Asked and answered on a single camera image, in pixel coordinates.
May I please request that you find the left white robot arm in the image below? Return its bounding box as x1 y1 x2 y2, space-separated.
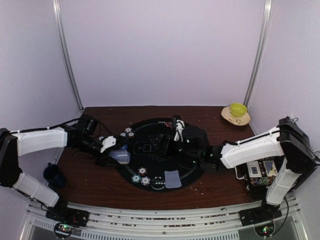
0 115 130 222

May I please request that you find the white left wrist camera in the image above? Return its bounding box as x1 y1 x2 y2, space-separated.
100 135 117 153

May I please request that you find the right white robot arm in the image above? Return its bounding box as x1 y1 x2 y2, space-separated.
151 115 320 221

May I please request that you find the right aluminium frame post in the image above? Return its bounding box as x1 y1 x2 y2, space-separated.
243 0 274 110

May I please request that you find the blue orange ten chip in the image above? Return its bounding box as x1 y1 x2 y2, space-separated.
125 127 132 134

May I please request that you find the dark blue mug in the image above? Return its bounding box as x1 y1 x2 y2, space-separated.
43 162 67 189

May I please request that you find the red triangular dealer marker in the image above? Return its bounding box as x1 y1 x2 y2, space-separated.
165 121 173 129

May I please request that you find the poker chips row in case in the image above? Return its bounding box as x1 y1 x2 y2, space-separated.
250 176 275 187

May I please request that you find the playing card deck in case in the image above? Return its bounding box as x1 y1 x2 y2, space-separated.
246 161 262 178

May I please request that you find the black white chip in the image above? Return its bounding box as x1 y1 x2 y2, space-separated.
138 167 147 176

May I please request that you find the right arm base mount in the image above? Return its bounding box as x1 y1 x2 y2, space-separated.
239 199 282 226

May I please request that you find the beige plate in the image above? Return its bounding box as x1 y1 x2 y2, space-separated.
221 106 251 127

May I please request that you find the aluminium front rail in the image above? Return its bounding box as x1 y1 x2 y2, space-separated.
21 196 310 240

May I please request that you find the black poker case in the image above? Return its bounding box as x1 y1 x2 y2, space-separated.
234 115 320 200

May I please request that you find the aluminium frame post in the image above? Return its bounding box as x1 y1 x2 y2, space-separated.
243 0 274 110
52 0 84 112

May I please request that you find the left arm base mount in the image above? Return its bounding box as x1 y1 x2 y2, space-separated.
45 202 90 228

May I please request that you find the grey card deck box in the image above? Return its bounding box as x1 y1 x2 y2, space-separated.
109 149 131 165

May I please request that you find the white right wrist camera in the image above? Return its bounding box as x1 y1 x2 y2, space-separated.
172 115 185 142

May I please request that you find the face down card front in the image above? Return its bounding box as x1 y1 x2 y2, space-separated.
164 170 182 189

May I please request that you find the round black poker mat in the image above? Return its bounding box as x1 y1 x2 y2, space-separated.
116 117 212 192

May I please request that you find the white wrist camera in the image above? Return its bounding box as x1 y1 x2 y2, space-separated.
172 115 185 142
100 135 117 153

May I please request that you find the left aluminium frame post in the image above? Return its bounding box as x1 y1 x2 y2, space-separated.
52 0 84 112

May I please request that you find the green plastic bowl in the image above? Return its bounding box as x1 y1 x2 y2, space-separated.
230 102 248 117

